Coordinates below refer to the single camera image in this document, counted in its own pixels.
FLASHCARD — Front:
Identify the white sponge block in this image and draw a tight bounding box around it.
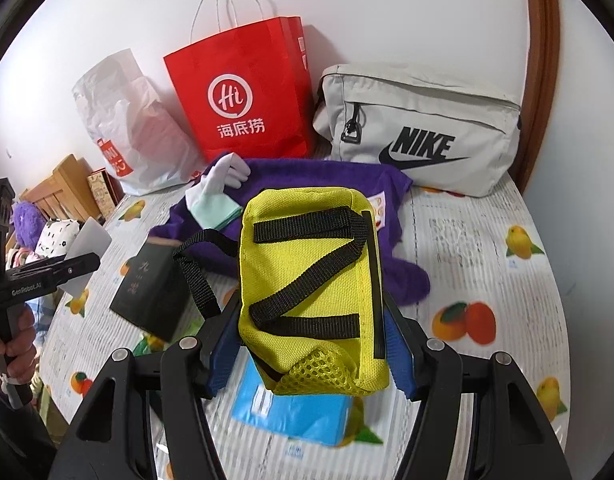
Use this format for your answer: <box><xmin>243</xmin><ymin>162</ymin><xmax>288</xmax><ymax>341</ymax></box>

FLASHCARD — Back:
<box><xmin>58</xmin><ymin>218</ymin><xmax>112</xmax><ymax>298</ymax></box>

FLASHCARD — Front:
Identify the blue tissue pack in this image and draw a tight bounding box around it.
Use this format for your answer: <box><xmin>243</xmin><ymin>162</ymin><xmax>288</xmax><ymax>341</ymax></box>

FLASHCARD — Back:
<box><xmin>232</xmin><ymin>358</ymin><xmax>353</xmax><ymax>446</ymax></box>

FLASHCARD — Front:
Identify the mint green cloth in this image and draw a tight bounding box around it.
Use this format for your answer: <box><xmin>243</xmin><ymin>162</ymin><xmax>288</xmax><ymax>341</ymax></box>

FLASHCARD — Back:
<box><xmin>185</xmin><ymin>184</ymin><xmax>243</xmax><ymax>231</ymax></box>

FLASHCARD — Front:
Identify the yellow pouch with black straps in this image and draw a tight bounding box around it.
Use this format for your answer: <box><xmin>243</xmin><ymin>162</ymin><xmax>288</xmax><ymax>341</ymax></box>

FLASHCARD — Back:
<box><xmin>172</xmin><ymin>186</ymin><xmax>392</xmax><ymax>398</ymax></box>

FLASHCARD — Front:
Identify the white glove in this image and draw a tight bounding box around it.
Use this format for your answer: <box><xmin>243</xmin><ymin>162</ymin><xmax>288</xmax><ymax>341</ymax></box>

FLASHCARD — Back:
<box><xmin>199</xmin><ymin>153</ymin><xmax>251</xmax><ymax>194</ymax></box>

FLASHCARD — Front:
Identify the person's left hand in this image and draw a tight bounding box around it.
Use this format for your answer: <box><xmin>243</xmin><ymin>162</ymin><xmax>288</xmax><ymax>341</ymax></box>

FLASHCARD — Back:
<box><xmin>0</xmin><ymin>306</ymin><xmax>36</xmax><ymax>388</ymax></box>

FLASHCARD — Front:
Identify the purple plush toy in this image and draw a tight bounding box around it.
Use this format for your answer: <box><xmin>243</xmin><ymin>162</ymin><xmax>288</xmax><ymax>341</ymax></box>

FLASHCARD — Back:
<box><xmin>13</xmin><ymin>200</ymin><xmax>47</xmax><ymax>250</ymax></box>

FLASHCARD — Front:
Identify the white spotted pillow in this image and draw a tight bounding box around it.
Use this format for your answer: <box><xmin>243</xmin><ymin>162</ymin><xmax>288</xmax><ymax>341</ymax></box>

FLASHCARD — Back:
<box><xmin>35</xmin><ymin>219</ymin><xmax>80</xmax><ymax>258</ymax></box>

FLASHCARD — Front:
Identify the wooden bed headboard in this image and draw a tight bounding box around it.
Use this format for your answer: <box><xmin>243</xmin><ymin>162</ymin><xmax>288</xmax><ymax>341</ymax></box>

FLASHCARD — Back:
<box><xmin>21</xmin><ymin>155</ymin><xmax>102</xmax><ymax>222</ymax></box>

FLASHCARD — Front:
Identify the small patterned box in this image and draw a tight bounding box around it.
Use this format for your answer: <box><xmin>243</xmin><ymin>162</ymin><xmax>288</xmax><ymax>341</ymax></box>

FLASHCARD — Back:
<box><xmin>87</xmin><ymin>168</ymin><xmax>124</xmax><ymax>220</ymax></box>

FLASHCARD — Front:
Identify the dark green tea box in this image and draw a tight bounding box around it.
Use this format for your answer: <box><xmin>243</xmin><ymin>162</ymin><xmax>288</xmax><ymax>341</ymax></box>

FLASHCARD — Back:
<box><xmin>110</xmin><ymin>236</ymin><xmax>190</xmax><ymax>342</ymax></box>

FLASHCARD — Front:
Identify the white plastic Miniso bag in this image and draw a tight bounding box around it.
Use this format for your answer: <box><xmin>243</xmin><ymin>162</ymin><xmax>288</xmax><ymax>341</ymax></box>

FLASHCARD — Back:
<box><xmin>72</xmin><ymin>49</ymin><xmax>203</xmax><ymax>196</ymax></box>

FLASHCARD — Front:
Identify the purple towel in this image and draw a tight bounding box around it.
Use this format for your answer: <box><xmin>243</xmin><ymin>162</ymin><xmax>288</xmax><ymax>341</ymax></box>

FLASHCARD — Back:
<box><xmin>149</xmin><ymin>158</ymin><xmax>431</xmax><ymax>307</ymax></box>

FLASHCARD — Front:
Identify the small printed tissue packet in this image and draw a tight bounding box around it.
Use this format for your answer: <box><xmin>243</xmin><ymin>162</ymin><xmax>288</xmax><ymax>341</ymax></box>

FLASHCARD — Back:
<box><xmin>368</xmin><ymin>192</ymin><xmax>387</xmax><ymax>231</ymax></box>

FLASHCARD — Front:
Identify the grey Nike bag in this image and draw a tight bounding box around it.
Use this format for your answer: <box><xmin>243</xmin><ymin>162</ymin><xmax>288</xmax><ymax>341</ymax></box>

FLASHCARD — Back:
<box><xmin>313</xmin><ymin>63</ymin><xmax>520</xmax><ymax>197</ymax></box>

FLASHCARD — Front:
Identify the red paper shopping bag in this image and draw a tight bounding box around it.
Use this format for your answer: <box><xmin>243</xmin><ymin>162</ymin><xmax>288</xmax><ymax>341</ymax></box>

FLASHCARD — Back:
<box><xmin>164</xmin><ymin>15</ymin><xmax>316</xmax><ymax>162</ymax></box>

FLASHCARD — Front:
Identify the brown wooden door frame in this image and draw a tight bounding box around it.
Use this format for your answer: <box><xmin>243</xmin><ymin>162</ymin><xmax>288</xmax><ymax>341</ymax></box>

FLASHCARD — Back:
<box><xmin>510</xmin><ymin>0</ymin><xmax>561</xmax><ymax>193</ymax></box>

